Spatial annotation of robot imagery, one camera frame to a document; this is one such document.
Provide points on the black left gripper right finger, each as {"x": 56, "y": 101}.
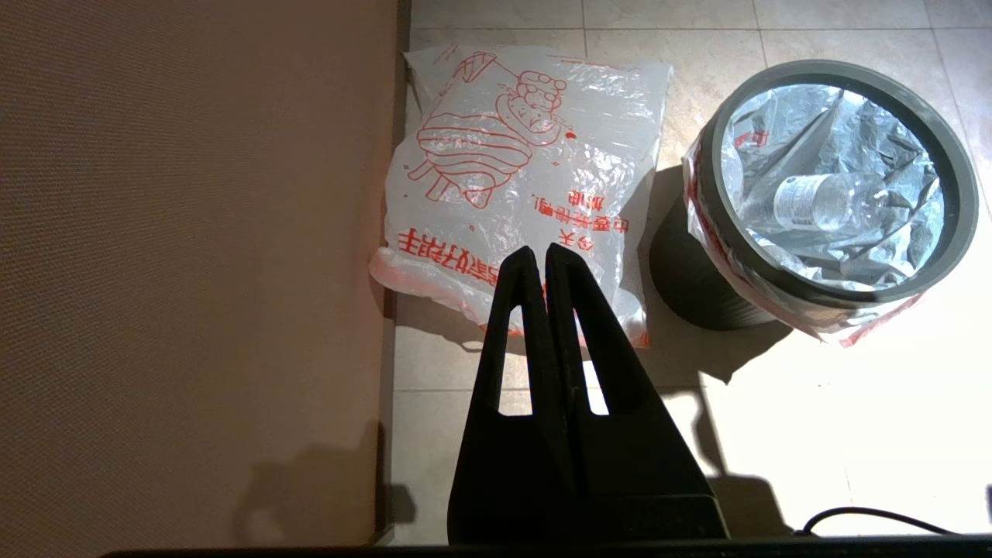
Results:
{"x": 635, "y": 457}

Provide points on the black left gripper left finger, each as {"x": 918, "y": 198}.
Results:
{"x": 496, "y": 465}

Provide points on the white plastic bag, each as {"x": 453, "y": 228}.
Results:
{"x": 891, "y": 139}

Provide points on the black round trash bin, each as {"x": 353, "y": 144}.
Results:
{"x": 690, "y": 287}

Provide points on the clear plastic bag red print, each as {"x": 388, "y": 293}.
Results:
{"x": 496, "y": 194}

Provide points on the clear plastic water bottle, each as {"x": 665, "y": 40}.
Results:
{"x": 806, "y": 201}

